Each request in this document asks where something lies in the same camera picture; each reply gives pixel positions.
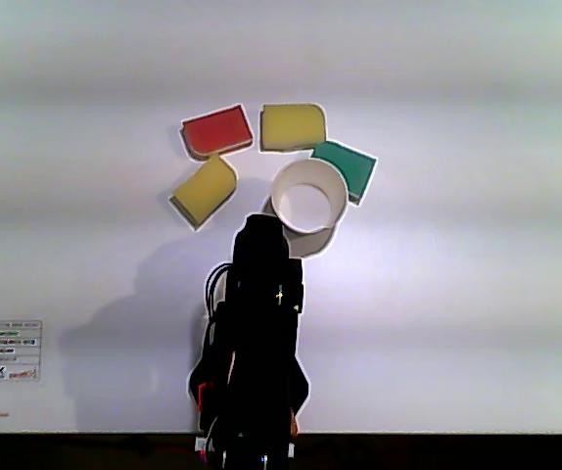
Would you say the red sponge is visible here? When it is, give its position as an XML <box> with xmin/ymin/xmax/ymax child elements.
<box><xmin>179</xmin><ymin>103</ymin><xmax>255</xmax><ymax>162</ymax></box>

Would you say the black cable bundle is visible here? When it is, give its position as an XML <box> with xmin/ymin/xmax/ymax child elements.
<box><xmin>204</xmin><ymin>261</ymin><xmax>234</xmax><ymax>322</ymax></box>

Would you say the white paper cup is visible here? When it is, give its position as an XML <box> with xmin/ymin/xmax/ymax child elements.
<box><xmin>260</xmin><ymin>158</ymin><xmax>351</xmax><ymax>259</ymax></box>

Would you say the printed label sticker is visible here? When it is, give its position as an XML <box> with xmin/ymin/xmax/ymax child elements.
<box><xmin>0</xmin><ymin>319</ymin><xmax>43</xmax><ymax>383</ymax></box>

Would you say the green sponge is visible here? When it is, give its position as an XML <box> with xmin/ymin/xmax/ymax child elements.
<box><xmin>309</xmin><ymin>140</ymin><xmax>379</xmax><ymax>207</ymax></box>

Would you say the yellow sponge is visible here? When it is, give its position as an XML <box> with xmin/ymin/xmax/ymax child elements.
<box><xmin>258</xmin><ymin>102</ymin><xmax>328</xmax><ymax>154</ymax></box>
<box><xmin>168</xmin><ymin>155</ymin><xmax>240</xmax><ymax>232</ymax></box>

